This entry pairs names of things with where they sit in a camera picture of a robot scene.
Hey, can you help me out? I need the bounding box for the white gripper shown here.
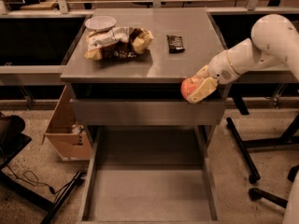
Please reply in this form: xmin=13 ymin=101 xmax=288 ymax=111
xmin=187 ymin=50 xmax=238 ymax=104

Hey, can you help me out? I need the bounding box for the red apple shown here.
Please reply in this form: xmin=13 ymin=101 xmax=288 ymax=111
xmin=180 ymin=77 xmax=203 ymax=99

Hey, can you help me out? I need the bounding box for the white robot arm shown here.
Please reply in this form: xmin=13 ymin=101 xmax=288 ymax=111
xmin=180 ymin=14 xmax=299 ymax=224

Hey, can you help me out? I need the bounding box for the grey metal drawer cabinet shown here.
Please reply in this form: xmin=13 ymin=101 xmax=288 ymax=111
xmin=60 ymin=7 xmax=239 ymax=224

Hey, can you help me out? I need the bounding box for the open middle drawer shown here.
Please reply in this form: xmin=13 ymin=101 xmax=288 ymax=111
xmin=76 ymin=126 xmax=222 ymax=224

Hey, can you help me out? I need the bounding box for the dark chocolate bar wrapper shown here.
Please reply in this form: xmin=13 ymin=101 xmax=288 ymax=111
xmin=166 ymin=35 xmax=185 ymax=53

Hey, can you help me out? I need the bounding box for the crumpled chip bag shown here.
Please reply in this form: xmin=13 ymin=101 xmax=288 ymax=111
xmin=85 ymin=27 xmax=153 ymax=60

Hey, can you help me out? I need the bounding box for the black stand legs right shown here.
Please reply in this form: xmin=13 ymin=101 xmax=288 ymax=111
xmin=225 ymin=112 xmax=299 ymax=210

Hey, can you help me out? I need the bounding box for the cardboard box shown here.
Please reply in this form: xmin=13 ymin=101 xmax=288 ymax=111
xmin=44 ymin=87 xmax=91 ymax=161

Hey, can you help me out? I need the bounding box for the black stand leg left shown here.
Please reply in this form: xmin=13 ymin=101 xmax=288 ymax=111
xmin=40 ymin=171 xmax=87 ymax=224

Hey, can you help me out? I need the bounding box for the black chair left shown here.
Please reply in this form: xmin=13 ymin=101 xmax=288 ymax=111
xmin=0 ymin=115 xmax=32 ymax=170

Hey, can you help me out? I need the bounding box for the metal railing frame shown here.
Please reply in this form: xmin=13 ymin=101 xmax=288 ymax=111
xmin=0 ymin=0 xmax=299 ymax=110

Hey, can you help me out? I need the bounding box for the black cable on floor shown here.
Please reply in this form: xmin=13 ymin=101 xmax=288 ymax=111
xmin=6 ymin=163 xmax=68 ymax=195

